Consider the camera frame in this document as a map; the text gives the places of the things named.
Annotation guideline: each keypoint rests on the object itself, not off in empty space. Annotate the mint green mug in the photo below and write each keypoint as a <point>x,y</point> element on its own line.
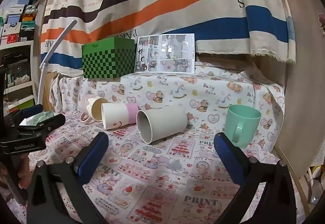
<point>242,125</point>

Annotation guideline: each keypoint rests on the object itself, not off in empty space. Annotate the stack of shelf boxes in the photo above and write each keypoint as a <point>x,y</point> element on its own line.
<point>17,21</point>

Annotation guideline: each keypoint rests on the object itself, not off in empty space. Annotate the bear printed cloth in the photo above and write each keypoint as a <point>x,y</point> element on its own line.
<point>182,92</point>

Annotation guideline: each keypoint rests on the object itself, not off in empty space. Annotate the green checkered box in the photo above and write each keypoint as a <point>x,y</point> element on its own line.
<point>108,59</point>

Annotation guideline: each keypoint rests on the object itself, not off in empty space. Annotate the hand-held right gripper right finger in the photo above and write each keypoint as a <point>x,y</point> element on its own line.
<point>228,160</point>

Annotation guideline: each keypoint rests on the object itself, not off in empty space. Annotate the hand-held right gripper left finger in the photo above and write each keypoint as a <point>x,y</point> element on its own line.
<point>92,158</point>

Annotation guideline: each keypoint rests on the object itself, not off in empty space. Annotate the pink mug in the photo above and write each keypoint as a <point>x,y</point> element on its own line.
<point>94,111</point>

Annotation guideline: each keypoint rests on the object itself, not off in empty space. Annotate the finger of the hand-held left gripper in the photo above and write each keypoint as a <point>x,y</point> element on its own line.
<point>54,122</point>
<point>31,110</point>

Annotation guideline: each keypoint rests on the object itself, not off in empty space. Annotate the pink wall sticker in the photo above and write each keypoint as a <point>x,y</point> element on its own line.
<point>322,21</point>

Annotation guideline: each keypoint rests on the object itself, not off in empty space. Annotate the comic print sheet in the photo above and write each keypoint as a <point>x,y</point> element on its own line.
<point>166,53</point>

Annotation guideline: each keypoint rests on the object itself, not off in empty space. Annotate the white desk lamp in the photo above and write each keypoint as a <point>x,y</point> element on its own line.
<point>50,54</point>

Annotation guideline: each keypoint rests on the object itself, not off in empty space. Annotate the pink patchwork printed cloth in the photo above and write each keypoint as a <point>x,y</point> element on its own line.
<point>162,183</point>

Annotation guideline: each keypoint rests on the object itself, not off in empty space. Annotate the grey white cup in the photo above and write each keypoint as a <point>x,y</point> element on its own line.
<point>161,125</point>

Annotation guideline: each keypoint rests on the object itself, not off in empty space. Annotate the person's left hand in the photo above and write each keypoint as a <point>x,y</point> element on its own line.
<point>25,172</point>

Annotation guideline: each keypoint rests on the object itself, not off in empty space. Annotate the white shelf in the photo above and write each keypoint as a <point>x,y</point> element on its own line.
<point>30,46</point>

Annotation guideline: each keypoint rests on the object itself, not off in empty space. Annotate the light wooden board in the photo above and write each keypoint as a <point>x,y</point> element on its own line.
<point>302,74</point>

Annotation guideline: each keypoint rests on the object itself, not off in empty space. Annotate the white cup with pink band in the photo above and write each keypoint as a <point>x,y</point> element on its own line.
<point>119,116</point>

